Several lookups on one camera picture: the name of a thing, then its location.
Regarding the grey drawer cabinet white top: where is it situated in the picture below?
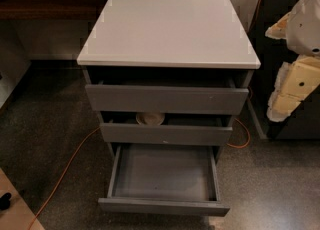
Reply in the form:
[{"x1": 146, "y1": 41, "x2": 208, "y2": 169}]
[{"x1": 76, "y1": 0, "x2": 262, "y2": 162}]

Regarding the orange cable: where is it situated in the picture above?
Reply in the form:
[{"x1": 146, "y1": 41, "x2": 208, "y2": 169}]
[{"x1": 26, "y1": 0, "x2": 280, "y2": 230}]

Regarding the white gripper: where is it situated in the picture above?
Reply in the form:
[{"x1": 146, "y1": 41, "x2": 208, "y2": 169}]
[{"x1": 265, "y1": 0, "x2": 320, "y2": 122}]

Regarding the grey drawer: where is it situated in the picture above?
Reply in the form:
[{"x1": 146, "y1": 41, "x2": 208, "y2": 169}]
[
  {"x1": 97, "y1": 142, "x2": 231, "y2": 218},
  {"x1": 85, "y1": 84, "x2": 248, "y2": 115},
  {"x1": 100, "y1": 112, "x2": 232, "y2": 146}
]

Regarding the dark cabinet right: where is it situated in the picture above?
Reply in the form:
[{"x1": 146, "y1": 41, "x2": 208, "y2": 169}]
[{"x1": 249, "y1": 0, "x2": 320, "y2": 140}]

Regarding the wooden board corner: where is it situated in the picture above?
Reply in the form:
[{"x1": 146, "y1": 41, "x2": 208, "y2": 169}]
[{"x1": 0, "y1": 169, "x2": 45, "y2": 230}]

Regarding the grey middle drawer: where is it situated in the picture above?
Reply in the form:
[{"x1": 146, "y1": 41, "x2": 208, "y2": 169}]
[{"x1": 100, "y1": 112, "x2": 232, "y2": 146}]

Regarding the beige ceramic bowl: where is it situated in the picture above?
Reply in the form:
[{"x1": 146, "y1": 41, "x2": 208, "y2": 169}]
[{"x1": 136, "y1": 112, "x2": 165, "y2": 126}]

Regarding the black object on board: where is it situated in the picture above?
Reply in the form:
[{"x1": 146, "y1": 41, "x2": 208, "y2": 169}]
[{"x1": 0, "y1": 192, "x2": 12, "y2": 210}]

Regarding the grey top drawer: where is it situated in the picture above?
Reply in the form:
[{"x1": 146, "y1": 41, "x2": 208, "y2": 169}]
[{"x1": 85, "y1": 84, "x2": 248, "y2": 115}]

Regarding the grey bottom drawer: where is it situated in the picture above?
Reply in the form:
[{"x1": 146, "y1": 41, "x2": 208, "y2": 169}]
[{"x1": 97, "y1": 142, "x2": 231, "y2": 218}]

